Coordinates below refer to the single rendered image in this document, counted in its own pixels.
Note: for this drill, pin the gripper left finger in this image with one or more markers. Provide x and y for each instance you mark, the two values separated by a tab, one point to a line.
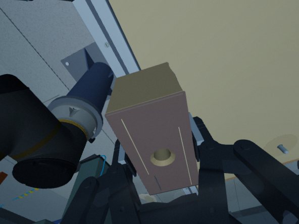
93	198

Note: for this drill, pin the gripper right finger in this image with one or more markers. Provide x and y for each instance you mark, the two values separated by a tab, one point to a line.
257	163

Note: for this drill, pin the maple stop block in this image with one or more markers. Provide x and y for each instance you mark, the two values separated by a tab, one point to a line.
151	130

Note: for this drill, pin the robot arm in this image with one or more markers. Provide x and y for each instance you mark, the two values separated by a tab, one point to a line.
35	130

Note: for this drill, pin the grey pin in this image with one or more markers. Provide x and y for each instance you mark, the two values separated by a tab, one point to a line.
282	148

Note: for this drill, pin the orange block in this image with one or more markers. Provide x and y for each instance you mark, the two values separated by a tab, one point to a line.
2	178

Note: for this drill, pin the cream round disc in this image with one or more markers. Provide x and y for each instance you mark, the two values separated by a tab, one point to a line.
149	198

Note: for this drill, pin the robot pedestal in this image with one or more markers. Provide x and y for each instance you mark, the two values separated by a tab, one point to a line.
91	86

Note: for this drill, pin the grey-blue metal rail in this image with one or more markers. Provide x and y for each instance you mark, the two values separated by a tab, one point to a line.
109	30

